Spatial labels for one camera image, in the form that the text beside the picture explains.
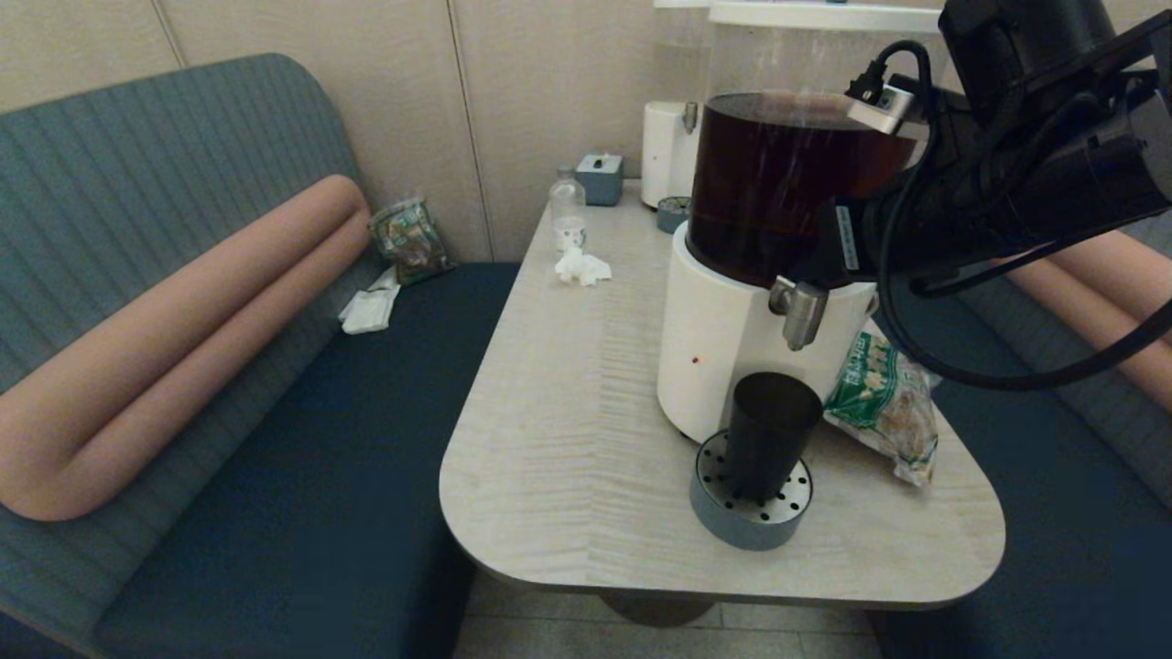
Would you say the silver metal dispenser tap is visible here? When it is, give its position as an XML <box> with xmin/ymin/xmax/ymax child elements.
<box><xmin>769</xmin><ymin>275</ymin><xmax>836</xmax><ymax>351</ymax></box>

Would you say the dark tumbler cup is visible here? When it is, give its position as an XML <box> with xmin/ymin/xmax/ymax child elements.
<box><xmin>728</xmin><ymin>371</ymin><xmax>824</xmax><ymax>503</ymax></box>

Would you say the large white dark-tea drink dispenser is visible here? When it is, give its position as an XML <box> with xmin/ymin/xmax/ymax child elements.
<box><xmin>657</xmin><ymin>0</ymin><xmax>953</xmax><ymax>448</ymax></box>

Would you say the clear green-print grain snack bag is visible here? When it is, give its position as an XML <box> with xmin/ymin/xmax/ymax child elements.
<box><xmin>821</xmin><ymin>329</ymin><xmax>946</xmax><ymax>487</ymax></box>

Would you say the small white clear drink dispenser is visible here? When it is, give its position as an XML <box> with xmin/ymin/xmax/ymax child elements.
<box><xmin>640</xmin><ymin>0</ymin><xmax>715</xmax><ymax>210</ymax></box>

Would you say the pink bolster cushion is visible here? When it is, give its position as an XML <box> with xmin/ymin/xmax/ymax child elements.
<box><xmin>0</xmin><ymin>173</ymin><xmax>372</xmax><ymax>523</ymax></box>
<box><xmin>993</xmin><ymin>229</ymin><xmax>1172</xmax><ymax>413</ymax></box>

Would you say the blue-grey tissue box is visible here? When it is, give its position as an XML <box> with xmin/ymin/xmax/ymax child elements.
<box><xmin>575</xmin><ymin>152</ymin><xmax>624</xmax><ymax>206</ymax></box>

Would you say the crumpled white tissue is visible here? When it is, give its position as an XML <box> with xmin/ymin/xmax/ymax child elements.
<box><xmin>554</xmin><ymin>245</ymin><xmax>613</xmax><ymax>286</ymax></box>

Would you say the clear plastic bottle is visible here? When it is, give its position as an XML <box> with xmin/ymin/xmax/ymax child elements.
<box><xmin>548</xmin><ymin>165</ymin><xmax>588</xmax><ymax>252</ymax></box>

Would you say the round blue-grey perforated drip tray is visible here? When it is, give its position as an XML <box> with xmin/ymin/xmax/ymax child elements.
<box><xmin>689</xmin><ymin>427</ymin><xmax>815</xmax><ymax>552</ymax></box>

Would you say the teal booth bench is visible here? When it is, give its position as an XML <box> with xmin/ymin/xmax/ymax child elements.
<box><xmin>0</xmin><ymin>51</ymin><xmax>523</xmax><ymax>659</ymax></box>
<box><xmin>865</xmin><ymin>215</ymin><xmax>1172</xmax><ymax>659</ymax></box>

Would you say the crumpled clear snack bag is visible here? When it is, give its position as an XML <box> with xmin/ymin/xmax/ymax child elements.
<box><xmin>368</xmin><ymin>192</ymin><xmax>456</xmax><ymax>285</ymax></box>

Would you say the white napkin packet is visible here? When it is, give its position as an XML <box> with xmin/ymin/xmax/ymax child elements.
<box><xmin>337</xmin><ymin>265</ymin><xmax>402</xmax><ymax>335</ymax></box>

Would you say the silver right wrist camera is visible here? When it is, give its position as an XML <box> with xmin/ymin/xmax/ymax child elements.
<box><xmin>846</xmin><ymin>81</ymin><xmax>922</xmax><ymax>137</ymax></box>

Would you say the black right camera cable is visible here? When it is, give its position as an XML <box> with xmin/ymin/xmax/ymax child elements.
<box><xmin>847</xmin><ymin>39</ymin><xmax>1172</xmax><ymax>392</ymax></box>

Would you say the round table pedestal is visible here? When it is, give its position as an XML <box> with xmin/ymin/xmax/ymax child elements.
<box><xmin>600</xmin><ymin>590</ymin><xmax>720</xmax><ymax>628</ymax></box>

